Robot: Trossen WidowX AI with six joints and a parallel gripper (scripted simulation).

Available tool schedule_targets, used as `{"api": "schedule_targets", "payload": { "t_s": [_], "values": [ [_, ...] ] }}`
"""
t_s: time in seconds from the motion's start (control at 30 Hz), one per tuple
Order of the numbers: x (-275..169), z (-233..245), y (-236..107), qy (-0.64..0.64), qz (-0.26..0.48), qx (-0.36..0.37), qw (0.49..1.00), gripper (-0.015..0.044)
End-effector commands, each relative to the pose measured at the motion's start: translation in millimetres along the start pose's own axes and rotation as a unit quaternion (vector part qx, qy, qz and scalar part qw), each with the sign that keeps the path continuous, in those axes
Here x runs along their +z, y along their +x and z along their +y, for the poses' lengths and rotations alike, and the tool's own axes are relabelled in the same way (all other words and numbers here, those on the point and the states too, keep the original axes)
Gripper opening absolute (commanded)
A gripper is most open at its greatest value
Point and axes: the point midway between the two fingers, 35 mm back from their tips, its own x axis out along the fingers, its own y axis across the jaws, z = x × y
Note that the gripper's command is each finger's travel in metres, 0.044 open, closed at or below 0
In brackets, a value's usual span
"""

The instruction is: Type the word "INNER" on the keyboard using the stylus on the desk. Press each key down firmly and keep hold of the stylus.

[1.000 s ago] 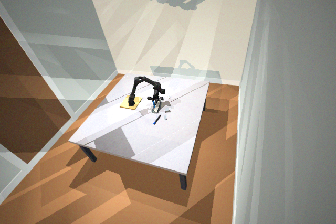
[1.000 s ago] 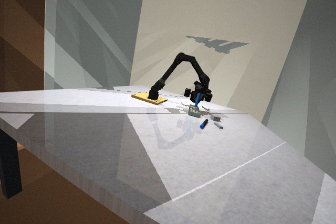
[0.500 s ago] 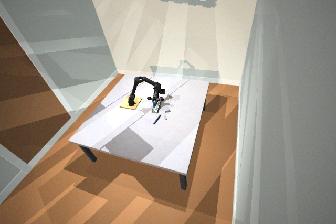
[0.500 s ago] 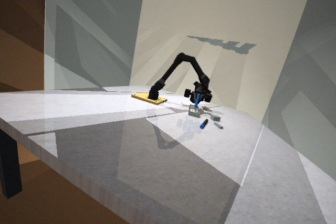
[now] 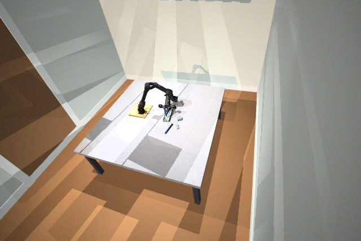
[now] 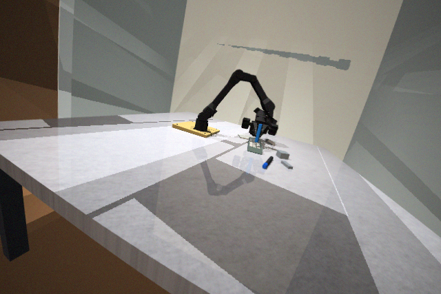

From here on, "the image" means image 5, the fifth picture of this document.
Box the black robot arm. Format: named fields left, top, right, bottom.
left=137, top=82, right=178, bottom=115

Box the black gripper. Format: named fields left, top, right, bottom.
left=158, top=99, right=176, bottom=114

